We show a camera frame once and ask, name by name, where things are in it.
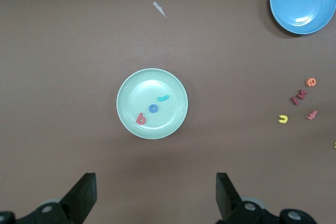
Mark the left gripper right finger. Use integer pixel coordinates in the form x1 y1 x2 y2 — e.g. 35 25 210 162
215 173 318 224

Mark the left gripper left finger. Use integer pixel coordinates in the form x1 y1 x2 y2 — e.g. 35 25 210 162
0 173 98 224

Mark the brown table cover sheet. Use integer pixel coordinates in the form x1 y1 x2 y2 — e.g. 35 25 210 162
0 0 336 224

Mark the light green plate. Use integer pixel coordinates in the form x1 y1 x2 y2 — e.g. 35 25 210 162
116 68 189 140

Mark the white paper scrap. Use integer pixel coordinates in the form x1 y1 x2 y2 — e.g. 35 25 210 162
152 1 167 18

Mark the blue plate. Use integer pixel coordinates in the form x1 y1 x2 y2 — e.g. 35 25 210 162
269 0 336 35

